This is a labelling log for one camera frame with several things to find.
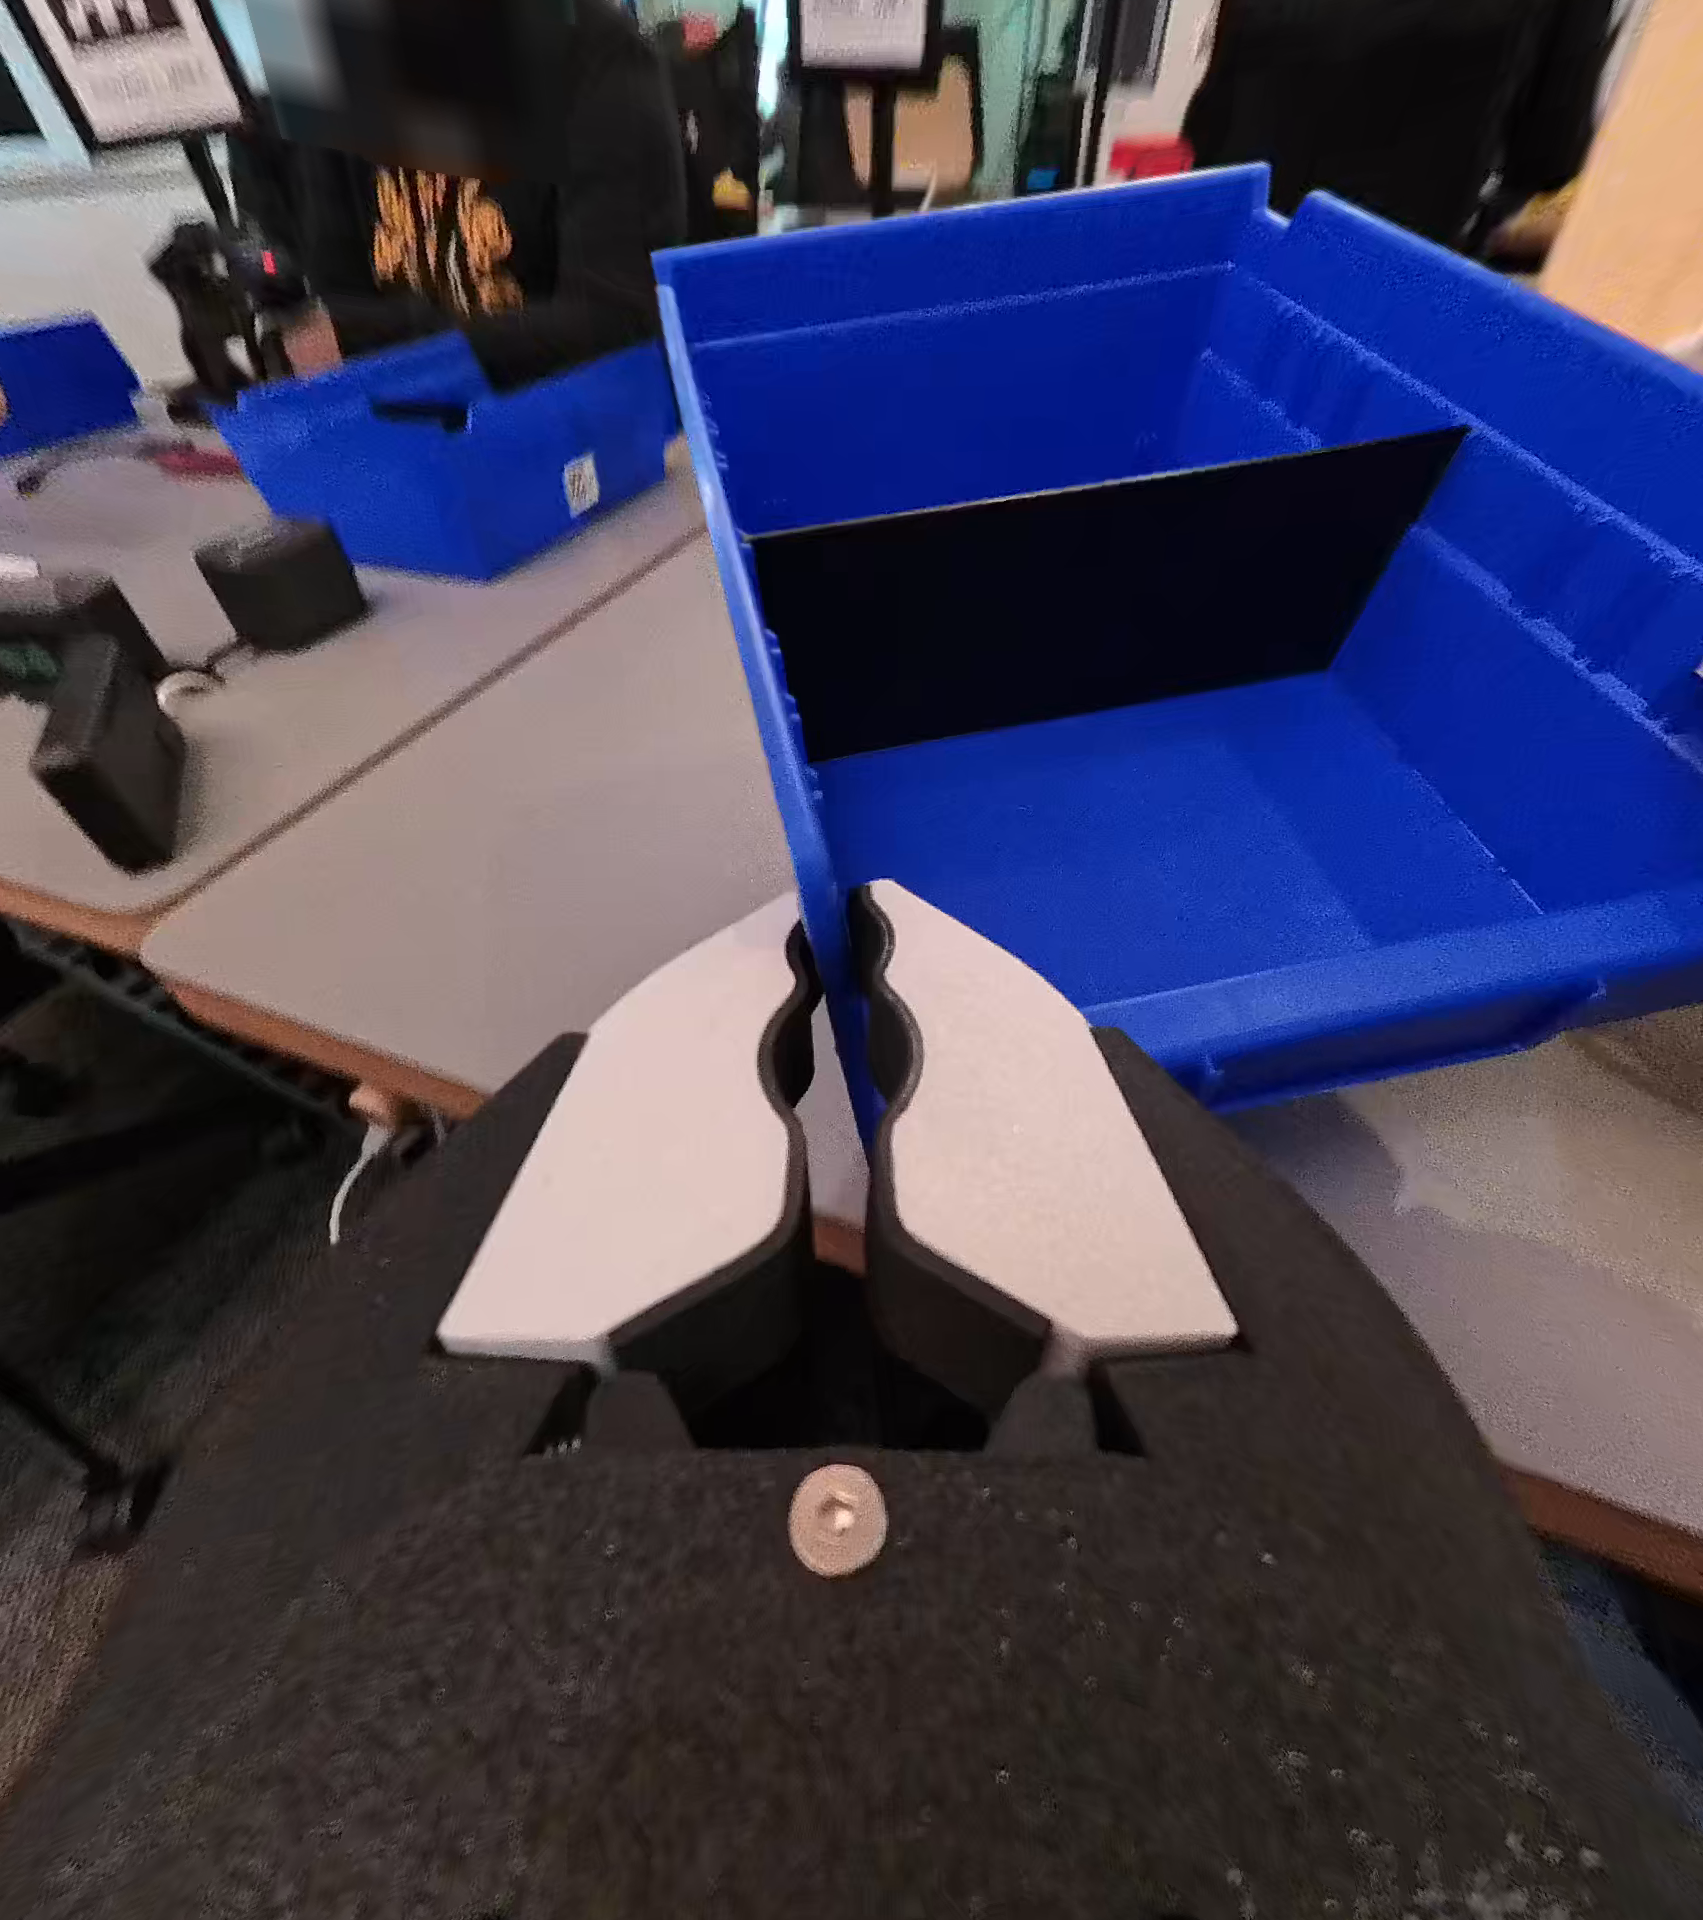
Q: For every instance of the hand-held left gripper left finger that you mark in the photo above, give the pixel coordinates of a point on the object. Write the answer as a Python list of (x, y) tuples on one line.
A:
[(643, 1170)]

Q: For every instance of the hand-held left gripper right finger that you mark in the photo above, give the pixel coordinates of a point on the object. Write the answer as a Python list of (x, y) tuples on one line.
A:
[(1048, 1170)]

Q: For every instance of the blue plastic bin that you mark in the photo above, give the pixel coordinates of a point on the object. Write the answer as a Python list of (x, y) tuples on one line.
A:
[(463, 479), (42, 391), (1243, 844)]

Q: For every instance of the black bin divider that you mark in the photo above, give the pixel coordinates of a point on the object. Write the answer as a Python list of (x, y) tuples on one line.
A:
[(1061, 599)]

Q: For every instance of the black box device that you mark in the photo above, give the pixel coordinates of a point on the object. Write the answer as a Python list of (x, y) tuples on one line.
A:
[(279, 584), (111, 762)]

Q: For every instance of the framed marker sign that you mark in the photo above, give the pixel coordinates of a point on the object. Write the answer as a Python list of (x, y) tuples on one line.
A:
[(863, 35), (147, 91)]

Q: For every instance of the wooden board with white rail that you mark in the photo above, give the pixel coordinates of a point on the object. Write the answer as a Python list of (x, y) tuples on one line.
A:
[(1662, 182)]

